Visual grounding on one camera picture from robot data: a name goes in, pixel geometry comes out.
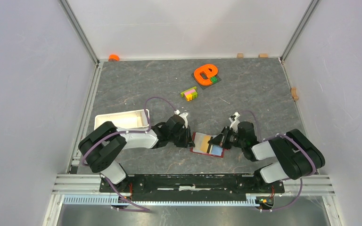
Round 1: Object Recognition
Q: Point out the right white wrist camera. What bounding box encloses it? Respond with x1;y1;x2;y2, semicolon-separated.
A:
229;112;240;132

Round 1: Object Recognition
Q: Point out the red card holder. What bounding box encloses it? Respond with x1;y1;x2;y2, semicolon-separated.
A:
190;132;226;158

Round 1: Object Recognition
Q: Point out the orange round cap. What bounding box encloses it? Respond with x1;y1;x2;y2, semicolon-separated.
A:
108;54;120;62

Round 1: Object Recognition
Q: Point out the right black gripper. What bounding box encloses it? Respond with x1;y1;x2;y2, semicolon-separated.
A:
208;127;245;151

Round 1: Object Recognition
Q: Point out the green toy brick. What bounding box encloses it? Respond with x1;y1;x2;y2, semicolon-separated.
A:
210;77;218;83

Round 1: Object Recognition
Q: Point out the colourful toy brick stack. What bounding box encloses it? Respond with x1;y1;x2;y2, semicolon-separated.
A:
180;86;198;102

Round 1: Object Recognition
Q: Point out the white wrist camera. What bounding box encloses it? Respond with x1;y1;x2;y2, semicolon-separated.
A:
229;112;240;132
174;110;189;128

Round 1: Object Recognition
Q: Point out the dark square base plate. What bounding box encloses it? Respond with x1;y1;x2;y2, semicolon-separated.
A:
191;73;221;89

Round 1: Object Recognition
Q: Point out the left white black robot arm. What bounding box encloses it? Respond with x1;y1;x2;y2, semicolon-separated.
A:
78;113;195;192

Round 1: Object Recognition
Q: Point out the orange e-shaped block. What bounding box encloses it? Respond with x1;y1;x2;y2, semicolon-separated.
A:
193;64;218;87

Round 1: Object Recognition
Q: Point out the white plastic tray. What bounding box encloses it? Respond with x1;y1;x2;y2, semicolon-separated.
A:
94;109;148;129

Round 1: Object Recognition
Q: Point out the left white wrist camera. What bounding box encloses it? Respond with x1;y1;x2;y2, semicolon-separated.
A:
174;110;189;128

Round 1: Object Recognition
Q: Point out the grey cable duct comb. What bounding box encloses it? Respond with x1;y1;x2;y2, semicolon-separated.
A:
63;194;259;207

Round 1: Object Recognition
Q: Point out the curved wooden piece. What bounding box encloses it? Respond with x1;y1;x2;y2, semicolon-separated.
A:
290;87;299;101

